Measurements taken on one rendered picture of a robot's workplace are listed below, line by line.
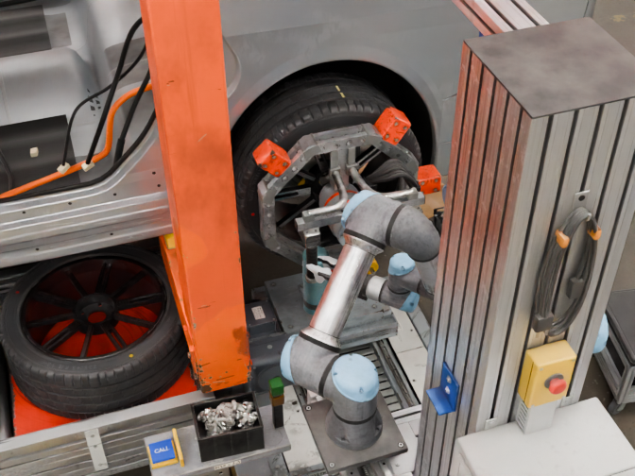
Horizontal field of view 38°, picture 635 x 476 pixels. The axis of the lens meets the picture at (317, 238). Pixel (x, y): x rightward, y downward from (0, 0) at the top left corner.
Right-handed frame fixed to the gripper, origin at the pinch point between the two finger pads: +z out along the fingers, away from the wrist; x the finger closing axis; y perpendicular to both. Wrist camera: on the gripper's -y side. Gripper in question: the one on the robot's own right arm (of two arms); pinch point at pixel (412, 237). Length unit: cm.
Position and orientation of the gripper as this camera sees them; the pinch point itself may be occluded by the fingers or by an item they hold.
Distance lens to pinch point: 301.8
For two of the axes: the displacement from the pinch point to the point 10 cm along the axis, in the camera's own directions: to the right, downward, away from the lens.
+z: -9.5, 2.2, -2.4
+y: -0.1, -7.5, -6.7
